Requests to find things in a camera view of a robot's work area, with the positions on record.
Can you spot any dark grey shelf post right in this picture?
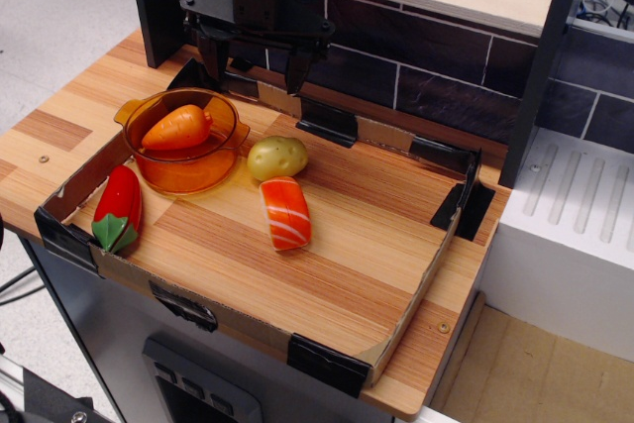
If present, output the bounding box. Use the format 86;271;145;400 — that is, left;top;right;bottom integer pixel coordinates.
498;0;579;188

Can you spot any orange toy carrot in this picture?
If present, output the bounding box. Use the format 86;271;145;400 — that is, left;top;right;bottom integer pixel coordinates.
142;104;213;151

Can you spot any grey toy oven panel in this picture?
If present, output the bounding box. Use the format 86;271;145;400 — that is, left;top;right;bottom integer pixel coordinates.
143;339;264;423

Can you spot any black metal bracket bottom left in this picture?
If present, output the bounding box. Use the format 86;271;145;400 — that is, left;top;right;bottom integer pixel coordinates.
1;355;102;422

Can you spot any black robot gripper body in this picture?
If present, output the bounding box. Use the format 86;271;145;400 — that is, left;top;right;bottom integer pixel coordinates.
180;0;335;52

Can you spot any red toy pepper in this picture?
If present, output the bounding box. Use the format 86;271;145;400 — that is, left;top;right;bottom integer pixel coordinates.
91;165;142;254

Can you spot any white toy sink drainer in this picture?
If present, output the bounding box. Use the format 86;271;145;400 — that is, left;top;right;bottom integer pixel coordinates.
480;129;633;361

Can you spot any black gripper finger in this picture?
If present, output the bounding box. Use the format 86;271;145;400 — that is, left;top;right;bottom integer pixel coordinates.
197;34;229;81
285;49;316;95

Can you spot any salmon sushi toy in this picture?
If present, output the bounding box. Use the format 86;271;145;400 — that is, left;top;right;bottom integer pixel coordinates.
260;176;312;252

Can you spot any black cable on floor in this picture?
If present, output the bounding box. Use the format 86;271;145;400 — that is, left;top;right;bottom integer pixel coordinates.
0;266;44;306

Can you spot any cardboard fence with black tape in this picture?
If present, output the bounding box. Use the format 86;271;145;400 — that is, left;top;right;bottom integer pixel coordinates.
36;86;506;413

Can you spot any orange transparent plastic pot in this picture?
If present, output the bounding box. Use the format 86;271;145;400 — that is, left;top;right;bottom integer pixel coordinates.
114;88;250;194

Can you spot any yellow toy potato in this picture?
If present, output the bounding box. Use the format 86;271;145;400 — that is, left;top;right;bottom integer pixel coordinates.
247;136;308;181

